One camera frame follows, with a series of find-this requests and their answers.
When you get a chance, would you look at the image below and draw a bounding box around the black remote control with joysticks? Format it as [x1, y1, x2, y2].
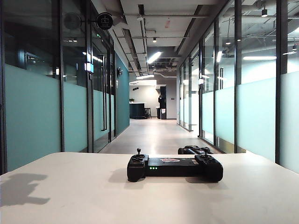
[127, 147, 224, 182]

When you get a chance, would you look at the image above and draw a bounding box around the black quadruped robot dog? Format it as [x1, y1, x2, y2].
[178, 145, 212, 155]

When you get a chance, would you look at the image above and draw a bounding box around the dark bar counter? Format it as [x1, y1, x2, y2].
[129, 102, 146, 119]

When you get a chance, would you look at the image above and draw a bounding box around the tall black cabinet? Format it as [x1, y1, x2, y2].
[157, 85, 168, 119]

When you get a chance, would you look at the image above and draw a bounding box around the long linear ceiling light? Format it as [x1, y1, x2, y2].
[146, 51, 163, 64]

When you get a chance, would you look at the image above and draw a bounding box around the round black hanging sign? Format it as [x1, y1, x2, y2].
[79, 12, 114, 31]

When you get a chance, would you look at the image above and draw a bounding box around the long vertical door handle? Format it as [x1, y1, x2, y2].
[100, 54, 107, 131]

